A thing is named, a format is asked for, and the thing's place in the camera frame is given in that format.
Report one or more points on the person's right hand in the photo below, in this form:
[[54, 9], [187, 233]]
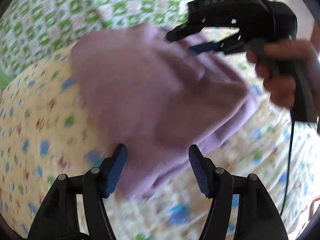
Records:
[[274, 67]]

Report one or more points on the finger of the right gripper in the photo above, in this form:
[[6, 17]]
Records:
[[233, 44], [185, 30]]

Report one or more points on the mauve knit sweater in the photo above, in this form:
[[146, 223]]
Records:
[[157, 98]]

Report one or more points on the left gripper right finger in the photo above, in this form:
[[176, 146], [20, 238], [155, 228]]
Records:
[[216, 184]]

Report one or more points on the green white patterned quilt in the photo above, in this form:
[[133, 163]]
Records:
[[33, 29]]

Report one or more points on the yellow cartoon animal bedsheet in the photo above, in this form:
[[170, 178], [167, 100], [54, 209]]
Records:
[[45, 132]]

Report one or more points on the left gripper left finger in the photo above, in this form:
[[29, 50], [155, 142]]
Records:
[[98, 184]]

